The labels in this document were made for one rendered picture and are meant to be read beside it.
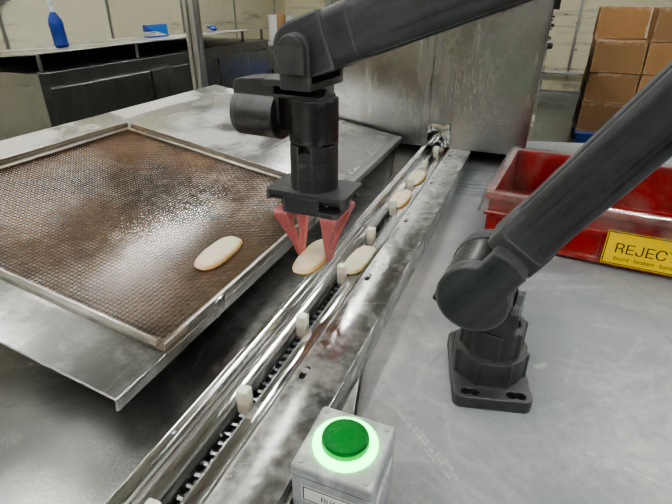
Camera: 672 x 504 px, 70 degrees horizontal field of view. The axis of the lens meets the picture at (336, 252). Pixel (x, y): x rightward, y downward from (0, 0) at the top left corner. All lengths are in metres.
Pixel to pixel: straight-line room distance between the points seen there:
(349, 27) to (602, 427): 0.49
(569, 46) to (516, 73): 6.32
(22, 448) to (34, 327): 0.12
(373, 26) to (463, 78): 0.84
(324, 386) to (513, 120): 0.96
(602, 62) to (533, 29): 3.67
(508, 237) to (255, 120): 0.31
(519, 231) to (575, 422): 0.23
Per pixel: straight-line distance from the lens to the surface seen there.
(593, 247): 0.93
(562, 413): 0.62
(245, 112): 0.59
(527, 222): 0.50
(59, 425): 0.63
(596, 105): 5.00
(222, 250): 0.71
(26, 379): 0.71
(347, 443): 0.42
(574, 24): 7.62
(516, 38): 1.31
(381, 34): 0.50
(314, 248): 0.64
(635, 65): 5.00
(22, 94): 2.51
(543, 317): 0.76
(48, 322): 0.63
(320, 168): 0.56
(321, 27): 0.52
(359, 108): 1.41
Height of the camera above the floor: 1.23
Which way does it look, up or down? 28 degrees down
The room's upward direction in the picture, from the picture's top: straight up
